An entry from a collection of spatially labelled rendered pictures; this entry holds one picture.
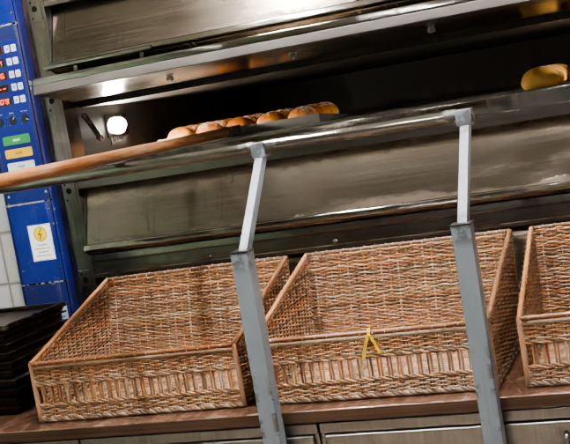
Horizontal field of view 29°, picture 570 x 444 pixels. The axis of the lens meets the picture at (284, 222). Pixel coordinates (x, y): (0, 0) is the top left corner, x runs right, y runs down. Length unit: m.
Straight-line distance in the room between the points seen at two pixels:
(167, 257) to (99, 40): 0.63
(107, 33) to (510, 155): 1.15
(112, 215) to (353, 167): 0.72
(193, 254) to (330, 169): 0.46
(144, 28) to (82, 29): 0.20
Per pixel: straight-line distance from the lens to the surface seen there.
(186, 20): 3.02
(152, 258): 3.13
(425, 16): 2.67
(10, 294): 3.38
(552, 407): 2.35
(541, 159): 2.80
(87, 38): 3.15
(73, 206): 3.22
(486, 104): 2.80
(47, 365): 2.76
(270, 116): 3.43
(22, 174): 2.33
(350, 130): 2.49
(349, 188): 2.89
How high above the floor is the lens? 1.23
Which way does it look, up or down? 6 degrees down
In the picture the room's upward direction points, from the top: 10 degrees counter-clockwise
